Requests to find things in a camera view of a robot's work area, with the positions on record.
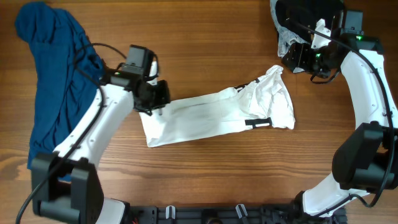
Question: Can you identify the white t-shirt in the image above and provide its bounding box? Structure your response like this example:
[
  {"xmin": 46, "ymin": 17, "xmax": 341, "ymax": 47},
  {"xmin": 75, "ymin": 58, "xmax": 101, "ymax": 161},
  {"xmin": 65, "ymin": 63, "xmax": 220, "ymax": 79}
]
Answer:
[{"xmin": 140, "ymin": 65, "xmax": 295, "ymax": 147}]

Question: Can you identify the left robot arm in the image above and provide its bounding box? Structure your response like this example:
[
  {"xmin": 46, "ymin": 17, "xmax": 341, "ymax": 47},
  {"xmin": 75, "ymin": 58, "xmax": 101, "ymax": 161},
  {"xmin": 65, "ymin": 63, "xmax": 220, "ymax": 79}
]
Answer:
[{"xmin": 26, "ymin": 45, "xmax": 170, "ymax": 224}]

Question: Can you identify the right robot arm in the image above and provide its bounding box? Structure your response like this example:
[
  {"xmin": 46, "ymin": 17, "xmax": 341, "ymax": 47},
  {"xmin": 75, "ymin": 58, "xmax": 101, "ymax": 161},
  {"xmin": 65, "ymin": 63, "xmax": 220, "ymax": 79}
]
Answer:
[{"xmin": 277, "ymin": 6, "xmax": 397, "ymax": 221}]

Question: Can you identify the grey patterned folded garment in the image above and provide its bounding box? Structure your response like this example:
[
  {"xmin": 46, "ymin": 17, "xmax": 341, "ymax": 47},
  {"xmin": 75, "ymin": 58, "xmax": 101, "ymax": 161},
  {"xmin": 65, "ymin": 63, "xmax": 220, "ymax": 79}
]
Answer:
[{"xmin": 270, "ymin": 0, "xmax": 307, "ymax": 58}]

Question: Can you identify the black folded garment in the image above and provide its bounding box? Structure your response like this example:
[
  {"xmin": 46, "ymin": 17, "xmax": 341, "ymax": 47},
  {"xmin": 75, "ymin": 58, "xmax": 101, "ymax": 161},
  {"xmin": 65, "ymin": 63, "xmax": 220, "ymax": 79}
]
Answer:
[{"xmin": 274, "ymin": 0, "xmax": 346, "ymax": 73}]

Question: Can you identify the blue t-shirt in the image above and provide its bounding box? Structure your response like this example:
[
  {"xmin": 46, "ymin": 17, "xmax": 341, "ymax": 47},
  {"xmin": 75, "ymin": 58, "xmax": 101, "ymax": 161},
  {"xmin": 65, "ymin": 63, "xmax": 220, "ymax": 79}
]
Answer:
[{"xmin": 15, "ymin": 2, "xmax": 103, "ymax": 166}]

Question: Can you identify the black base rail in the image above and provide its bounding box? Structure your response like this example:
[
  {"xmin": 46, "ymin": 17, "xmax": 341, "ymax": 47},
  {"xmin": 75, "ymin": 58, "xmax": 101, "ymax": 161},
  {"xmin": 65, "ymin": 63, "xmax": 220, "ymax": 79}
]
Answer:
[{"xmin": 129, "ymin": 204, "xmax": 348, "ymax": 224}]

